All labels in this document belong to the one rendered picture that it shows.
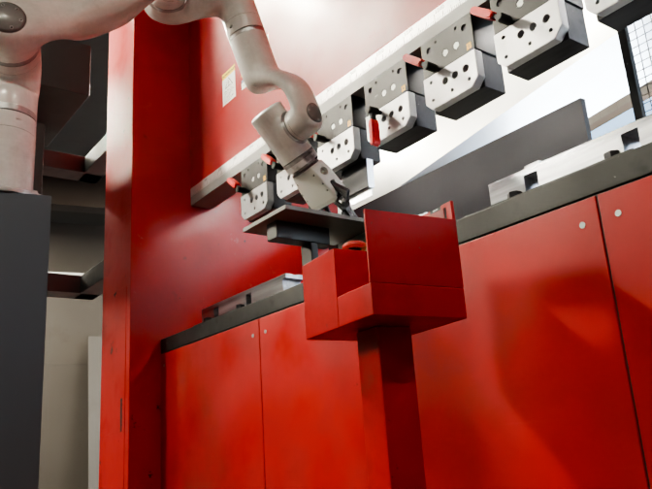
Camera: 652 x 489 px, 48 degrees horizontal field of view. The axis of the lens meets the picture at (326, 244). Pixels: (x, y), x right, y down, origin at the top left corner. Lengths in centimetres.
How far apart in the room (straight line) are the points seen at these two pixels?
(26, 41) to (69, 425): 760
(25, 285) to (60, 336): 768
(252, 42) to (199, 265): 96
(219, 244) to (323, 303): 147
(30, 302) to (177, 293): 104
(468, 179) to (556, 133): 32
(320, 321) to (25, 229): 63
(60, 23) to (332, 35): 69
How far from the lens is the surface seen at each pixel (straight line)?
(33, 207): 149
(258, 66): 174
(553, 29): 142
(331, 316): 107
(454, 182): 227
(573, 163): 133
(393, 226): 103
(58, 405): 901
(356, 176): 180
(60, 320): 915
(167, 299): 240
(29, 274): 145
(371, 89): 178
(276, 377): 175
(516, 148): 213
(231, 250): 256
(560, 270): 117
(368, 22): 186
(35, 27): 165
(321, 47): 200
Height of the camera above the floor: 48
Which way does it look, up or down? 16 degrees up
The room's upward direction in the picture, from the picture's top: 4 degrees counter-clockwise
